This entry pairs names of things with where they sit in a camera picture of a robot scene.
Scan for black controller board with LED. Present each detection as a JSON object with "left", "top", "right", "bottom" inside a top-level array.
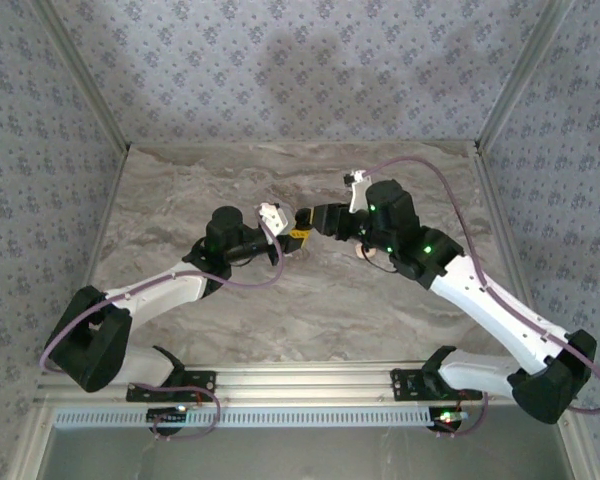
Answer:
[
  {"left": 428, "top": 405, "right": 469, "bottom": 435},
  {"left": 146, "top": 405, "right": 190, "bottom": 436}
]

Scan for grey metal sheet panel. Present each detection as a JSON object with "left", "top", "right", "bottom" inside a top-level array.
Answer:
[{"left": 39, "top": 427, "right": 579, "bottom": 480}]

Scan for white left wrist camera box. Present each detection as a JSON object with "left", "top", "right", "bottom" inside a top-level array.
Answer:
[{"left": 257, "top": 201, "right": 291, "bottom": 237}]

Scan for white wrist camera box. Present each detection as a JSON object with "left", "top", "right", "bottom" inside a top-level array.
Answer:
[
  {"left": 342, "top": 168, "right": 375, "bottom": 215},
  {"left": 257, "top": 201, "right": 291, "bottom": 237}
]

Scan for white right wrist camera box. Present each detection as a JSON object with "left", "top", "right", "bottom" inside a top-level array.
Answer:
[{"left": 342, "top": 168, "right": 375, "bottom": 215}]

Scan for aluminium table side rail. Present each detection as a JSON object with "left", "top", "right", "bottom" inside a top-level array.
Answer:
[
  {"left": 470, "top": 144, "right": 554, "bottom": 364},
  {"left": 58, "top": 144, "right": 131, "bottom": 366}
]

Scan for aluminium mounting rail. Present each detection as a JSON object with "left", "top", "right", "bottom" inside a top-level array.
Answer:
[{"left": 33, "top": 363, "right": 580, "bottom": 405}]

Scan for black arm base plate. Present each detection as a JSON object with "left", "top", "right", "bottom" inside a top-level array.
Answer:
[
  {"left": 389, "top": 368, "right": 484, "bottom": 403},
  {"left": 125, "top": 369, "right": 218, "bottom": 403}
]

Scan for white slotted cable duct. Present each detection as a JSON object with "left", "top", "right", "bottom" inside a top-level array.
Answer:
[{"left": 52, "top": 405, "right": 465, "bottom": 430}]

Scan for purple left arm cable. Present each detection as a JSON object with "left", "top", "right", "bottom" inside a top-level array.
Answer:
[{"left": 38, "top": 217, "right": 287, "bottom": 444}]

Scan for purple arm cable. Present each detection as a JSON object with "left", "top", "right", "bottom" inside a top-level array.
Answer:
[
  {"left": 38, "top": 217, "right": 287, "bottom": 444},
  {"left": 364, "top": 155, "right": 600, "bottom": 440}
]

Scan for aluminium corner post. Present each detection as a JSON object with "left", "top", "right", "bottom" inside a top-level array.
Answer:
[
  {"left": 473, "top": 0, "right": 577, "bottom": 154},
  {"left": 29, "top": 0, "right": 132, "bottom": 154}
]

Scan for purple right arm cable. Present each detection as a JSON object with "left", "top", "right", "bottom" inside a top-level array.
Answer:
[{"left": 364, "top": 155, "right": 600, "bottom": 440}]

